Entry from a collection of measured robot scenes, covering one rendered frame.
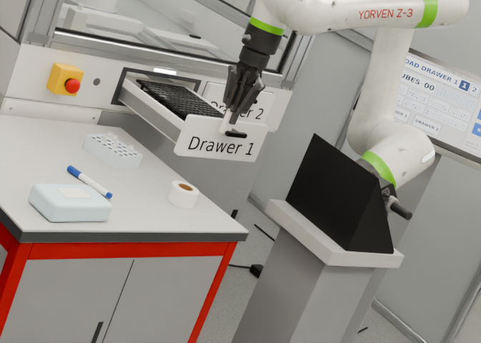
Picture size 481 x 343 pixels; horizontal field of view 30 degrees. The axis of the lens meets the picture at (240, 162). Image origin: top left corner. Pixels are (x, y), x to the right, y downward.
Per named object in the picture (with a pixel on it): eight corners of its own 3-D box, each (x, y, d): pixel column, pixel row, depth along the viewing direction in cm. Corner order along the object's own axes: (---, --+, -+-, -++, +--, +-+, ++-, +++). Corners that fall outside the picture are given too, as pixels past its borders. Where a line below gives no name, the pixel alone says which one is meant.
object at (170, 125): (248, 154, 248) (257, 134, 246) (179, 147, 230) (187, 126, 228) (167, 95, 274) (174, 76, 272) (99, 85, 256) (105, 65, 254)
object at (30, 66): (276, 130, 298) (293, 91, 294) (4, 96, 226) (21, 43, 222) (124, 28, 360) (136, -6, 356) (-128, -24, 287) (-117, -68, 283)
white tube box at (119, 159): (137, 168, 226) (142, 155, 225) (117, 170, 219) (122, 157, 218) (103, 146, 231) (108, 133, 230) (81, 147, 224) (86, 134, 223)
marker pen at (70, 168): (112, 199, 201) (114, 192, 200) (107, 200, 200) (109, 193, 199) (70, 170, 207) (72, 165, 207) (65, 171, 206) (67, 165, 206)
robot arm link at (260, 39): (292, 38, 225) (268, 25, 231) (260, 30, 217) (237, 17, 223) (283, 60, 227) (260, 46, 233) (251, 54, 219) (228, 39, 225)
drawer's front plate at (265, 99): (263, 125, 290) (276, 94, 287) (197, 117, 270) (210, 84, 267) (260, 123, 292) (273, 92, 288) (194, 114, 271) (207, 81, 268)
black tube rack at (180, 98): (221, 139, 250) (229, 118, 249) (173, 134, 238) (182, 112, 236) (175, 106, 265) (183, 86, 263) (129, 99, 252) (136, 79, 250)
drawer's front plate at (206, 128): (255, 162, 249) (269, 126, 246) (176, 155, 228) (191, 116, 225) (250, 159, 250) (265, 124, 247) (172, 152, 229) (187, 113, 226)
